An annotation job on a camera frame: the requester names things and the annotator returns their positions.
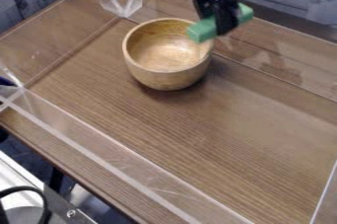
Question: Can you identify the grey metal base plate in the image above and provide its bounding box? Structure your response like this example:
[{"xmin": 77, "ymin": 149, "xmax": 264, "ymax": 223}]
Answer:
[{"xmin": 0, "ymin": 186, "xmax": 97, "ymax": 224}]

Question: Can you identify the green rectangular block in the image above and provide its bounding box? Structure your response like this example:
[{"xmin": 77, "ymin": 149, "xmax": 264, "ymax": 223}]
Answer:
[{"xmin": 187, "ymin": 3, "xmax": 255, "ymax": 43}]

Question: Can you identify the light wooden bowl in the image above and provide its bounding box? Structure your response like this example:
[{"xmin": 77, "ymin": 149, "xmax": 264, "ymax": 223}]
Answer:
[{"xmin": 123, "ymin": 18, "xmax": 213, "ymax": 91}]

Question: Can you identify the clear acrylic corner bracket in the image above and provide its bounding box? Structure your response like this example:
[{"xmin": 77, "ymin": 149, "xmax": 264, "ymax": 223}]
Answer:
[{"xmin": 99, "ymin": 0, "xmax": 144, "ymax": 19}]

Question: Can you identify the clear acrylic front barrier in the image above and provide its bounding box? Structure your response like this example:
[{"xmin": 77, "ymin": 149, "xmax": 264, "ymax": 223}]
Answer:
[{"xmin": 0, "ymin": 68, "xmax": 255, "ymax": 224}]

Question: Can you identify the black table leg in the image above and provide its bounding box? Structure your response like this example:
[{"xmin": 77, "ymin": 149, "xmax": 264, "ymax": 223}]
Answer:
[{"xmin": 50, "ymin": 168, "xmax": 64, "ymax": 192}]

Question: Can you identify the black cable loop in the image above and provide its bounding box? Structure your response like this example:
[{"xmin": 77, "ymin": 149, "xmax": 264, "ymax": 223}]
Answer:
[{"xmin": 0, "ymin": 186, "xmax": 54, "ymax": 224}]

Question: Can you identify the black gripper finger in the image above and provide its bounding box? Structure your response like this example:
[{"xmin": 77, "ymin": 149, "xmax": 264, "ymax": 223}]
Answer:
[
  {"xmin": 193, "ymin": 0, "xmax": 213, "ymax": 19},
  {"xmin": 213, "ymin": 3, "xmax": 240, "ymax": 36}
]

